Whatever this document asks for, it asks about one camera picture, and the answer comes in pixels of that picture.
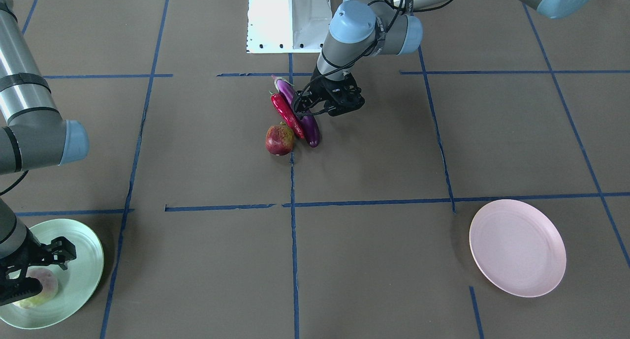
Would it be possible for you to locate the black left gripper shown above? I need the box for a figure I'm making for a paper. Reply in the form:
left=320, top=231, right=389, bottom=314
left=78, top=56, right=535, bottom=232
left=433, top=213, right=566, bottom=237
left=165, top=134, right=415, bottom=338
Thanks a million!
left=292, top=73, right=357, bottom=116

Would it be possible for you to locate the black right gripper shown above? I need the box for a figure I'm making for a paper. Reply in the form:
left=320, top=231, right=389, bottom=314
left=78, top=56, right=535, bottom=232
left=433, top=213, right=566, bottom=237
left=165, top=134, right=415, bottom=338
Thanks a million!
left=0, top=231, right=50, bottom=306

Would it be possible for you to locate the purple eggplant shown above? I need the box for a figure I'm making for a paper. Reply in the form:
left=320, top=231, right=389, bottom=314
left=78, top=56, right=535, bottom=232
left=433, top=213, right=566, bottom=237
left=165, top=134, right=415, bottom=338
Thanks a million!
left=272, top=75, right=321, bottom=148

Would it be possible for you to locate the green pink peach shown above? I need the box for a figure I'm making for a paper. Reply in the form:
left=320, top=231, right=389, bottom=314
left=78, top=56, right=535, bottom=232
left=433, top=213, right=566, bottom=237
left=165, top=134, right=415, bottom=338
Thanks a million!
left=12, top=267, right=59, bottom=309

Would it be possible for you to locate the red yellow apple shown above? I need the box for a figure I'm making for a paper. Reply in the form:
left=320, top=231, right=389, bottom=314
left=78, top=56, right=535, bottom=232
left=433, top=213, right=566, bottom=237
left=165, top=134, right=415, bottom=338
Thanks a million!
left=265, top=122, right=295, bottom=156

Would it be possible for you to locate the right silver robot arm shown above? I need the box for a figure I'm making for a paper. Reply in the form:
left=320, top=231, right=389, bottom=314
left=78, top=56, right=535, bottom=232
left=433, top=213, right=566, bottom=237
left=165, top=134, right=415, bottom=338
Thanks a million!
left=0, top=0, right=90, bottom=306

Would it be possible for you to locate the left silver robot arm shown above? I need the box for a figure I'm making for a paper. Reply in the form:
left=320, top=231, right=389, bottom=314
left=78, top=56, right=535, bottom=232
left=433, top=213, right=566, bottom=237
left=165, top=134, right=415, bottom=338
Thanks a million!
left=291, top=0, right=589, bottom=118

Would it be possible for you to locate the red chili pepper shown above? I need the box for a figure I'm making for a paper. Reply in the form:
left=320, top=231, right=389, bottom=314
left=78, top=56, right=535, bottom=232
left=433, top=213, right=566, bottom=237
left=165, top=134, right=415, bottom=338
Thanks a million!
left=270, top=92, right=306, bottom=139

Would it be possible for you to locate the green plate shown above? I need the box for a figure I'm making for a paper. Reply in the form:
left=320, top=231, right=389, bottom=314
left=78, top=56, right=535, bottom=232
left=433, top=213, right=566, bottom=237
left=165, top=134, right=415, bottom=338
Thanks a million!
left=0, top=218, right=104, bottom=330

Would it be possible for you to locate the white pillar with base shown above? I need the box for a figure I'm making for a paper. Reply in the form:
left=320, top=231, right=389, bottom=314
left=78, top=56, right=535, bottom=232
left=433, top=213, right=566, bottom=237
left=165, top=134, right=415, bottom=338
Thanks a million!
left=246, top=0, right=333, bottom=54

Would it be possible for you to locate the pink plate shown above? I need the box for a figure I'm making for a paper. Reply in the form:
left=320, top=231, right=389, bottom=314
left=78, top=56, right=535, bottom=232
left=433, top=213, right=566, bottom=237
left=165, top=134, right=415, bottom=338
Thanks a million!
left=469, top=199, right=567, bottom=298

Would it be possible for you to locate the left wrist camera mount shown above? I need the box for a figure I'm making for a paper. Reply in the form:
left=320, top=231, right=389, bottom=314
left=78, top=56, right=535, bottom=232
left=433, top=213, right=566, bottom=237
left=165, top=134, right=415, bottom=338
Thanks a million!
left=324, top=85, right=365, bottom=117

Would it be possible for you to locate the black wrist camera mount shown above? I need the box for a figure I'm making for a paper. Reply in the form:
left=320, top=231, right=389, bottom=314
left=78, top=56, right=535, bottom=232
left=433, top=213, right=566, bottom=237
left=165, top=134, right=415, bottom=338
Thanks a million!
left=29, top=236, right=77, bottom=271

